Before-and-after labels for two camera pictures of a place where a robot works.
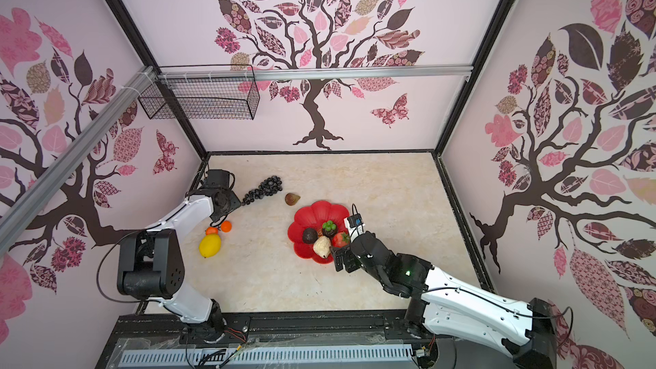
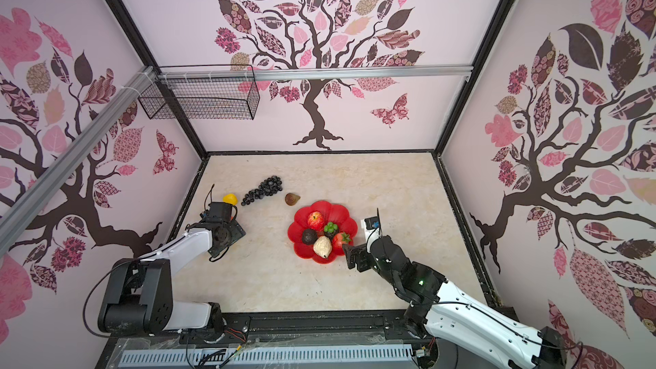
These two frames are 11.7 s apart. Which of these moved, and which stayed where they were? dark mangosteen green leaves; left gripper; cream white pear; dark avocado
Moved: left gripper
Stayed: dark mangosteen green leaves; dark avocado; cream white pear
